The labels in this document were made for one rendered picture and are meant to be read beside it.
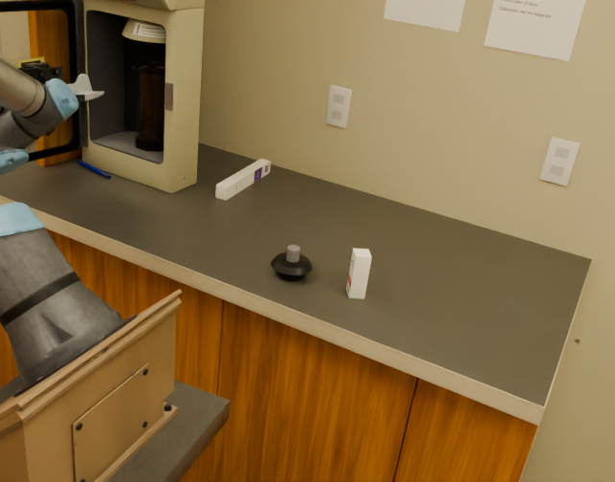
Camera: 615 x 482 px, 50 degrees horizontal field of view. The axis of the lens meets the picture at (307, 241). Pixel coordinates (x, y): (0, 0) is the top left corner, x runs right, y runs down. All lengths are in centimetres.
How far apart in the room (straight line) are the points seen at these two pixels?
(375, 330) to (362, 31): 92
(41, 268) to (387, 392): 73
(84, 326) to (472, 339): 76
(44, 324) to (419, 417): 75
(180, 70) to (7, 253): 91
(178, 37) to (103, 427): 105
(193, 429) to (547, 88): 120
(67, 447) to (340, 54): 138
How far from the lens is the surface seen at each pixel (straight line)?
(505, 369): 129
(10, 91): 131
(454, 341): 132
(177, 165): 180
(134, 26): 180
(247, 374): 152
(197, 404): 108
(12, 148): 143
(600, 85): 177
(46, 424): 82
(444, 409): 133
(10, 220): 94
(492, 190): 187
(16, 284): 92
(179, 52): 171
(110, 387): 89
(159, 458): 100
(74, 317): 91
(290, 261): 142
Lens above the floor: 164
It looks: 26 degrees down
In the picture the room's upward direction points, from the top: 7 degrees clockwise
